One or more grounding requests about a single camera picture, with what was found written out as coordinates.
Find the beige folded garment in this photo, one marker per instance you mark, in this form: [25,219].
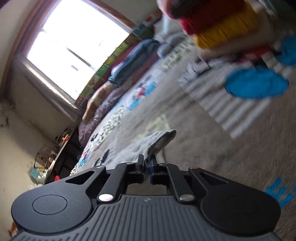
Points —
[231,50]

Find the mint green printed garment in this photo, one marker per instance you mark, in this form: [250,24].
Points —
[285,5]

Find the blue folded blanket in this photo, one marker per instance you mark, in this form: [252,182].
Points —
[136,58]

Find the yellow folded sweater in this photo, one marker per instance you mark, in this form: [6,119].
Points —
[226,34]

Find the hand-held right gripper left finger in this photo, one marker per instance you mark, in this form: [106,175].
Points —
[140,165]

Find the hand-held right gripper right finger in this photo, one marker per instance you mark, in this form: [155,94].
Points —
[152,170]

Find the window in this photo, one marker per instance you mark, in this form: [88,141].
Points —
[76,41]

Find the blue plastic bag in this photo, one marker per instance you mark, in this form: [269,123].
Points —
[37,173]

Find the black striped folded garment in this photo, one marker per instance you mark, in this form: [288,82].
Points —
[182,8]

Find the desk clutter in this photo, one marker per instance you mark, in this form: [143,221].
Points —
[61,138]

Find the dark side desk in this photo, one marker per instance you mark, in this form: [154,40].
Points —
[62,162]

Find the white cloth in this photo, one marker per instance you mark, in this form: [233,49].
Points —
[165,27]

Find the red folded sweater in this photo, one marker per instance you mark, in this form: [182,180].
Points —
[208,20]

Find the colourful foam panel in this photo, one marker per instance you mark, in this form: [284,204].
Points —
[101,69]

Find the white fluffy towel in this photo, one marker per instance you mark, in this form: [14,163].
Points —
[138,148]

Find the orange patterned pillow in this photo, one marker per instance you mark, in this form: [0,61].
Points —
[99,99]

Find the dark red cloth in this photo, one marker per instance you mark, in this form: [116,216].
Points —
[119,61]

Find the cartoon printed blanket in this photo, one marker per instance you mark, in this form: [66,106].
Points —
[208,150]

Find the purple quilt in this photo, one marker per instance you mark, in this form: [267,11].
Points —
[104,113]

